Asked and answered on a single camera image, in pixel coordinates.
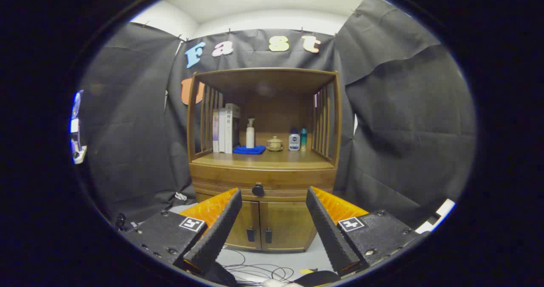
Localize blue folded cloth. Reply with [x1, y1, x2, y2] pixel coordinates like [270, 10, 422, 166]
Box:
[233, 145, 266, 155]

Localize lilac book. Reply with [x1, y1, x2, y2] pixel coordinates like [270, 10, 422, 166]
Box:
[212, 108, 220, 153]

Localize wooden drawer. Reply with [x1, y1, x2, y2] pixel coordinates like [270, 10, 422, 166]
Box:
[190, 164, 337, 202]

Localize grey and white book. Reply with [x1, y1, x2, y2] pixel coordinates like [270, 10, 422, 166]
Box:
[224, 103, 241, 154]

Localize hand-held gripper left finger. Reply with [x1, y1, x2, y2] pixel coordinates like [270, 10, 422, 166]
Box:
[120, 188, 243, 276]

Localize black backdrop cloth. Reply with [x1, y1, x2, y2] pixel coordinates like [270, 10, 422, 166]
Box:
[74, 0, 476, 232]

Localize wooden countertop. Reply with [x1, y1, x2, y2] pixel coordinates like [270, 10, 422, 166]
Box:
[192, 145, 336, 170]

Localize black floor cables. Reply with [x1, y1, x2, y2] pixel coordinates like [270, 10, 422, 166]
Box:
[221, 247, 296, 285]

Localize wooden cabinet door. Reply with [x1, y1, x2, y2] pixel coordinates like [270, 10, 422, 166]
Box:
[259, 201, 318, 253]
[195, 192, 262, 251]

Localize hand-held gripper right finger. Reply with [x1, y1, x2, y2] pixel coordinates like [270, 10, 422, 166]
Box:
[306, 186, 430, 277]

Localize wooden cabinet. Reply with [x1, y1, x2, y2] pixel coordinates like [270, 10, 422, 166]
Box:
[186, 68, 343, 253]

